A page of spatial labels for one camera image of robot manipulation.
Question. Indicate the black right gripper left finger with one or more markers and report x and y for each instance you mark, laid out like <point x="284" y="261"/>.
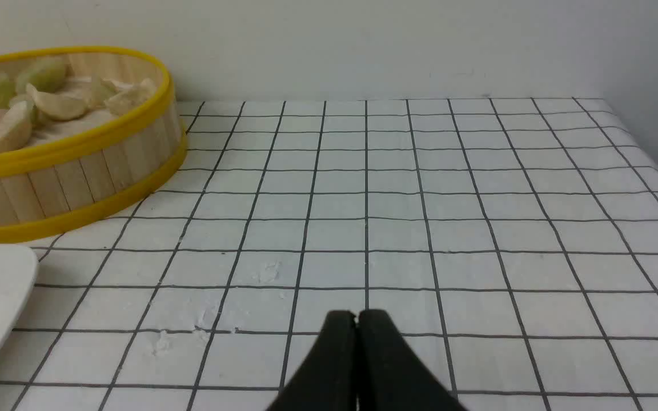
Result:
<point x="325" y="378"/>

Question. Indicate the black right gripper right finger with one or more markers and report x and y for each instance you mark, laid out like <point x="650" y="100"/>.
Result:
<point x="391" y="376"/>

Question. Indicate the white dumpling in steamer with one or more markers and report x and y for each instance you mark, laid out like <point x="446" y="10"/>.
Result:
<point x="131" y="98"/>

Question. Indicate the yellow-rimmed bamboo steamer basket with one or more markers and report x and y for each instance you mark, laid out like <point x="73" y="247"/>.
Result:
<point x="66" y="184"/>

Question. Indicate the pale dumpling in steamer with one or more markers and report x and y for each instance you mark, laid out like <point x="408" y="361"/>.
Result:
<point x="56" y="106"/>

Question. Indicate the cream dumpling in steamer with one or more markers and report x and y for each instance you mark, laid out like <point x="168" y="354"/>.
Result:
<point x="16" y="126"/>

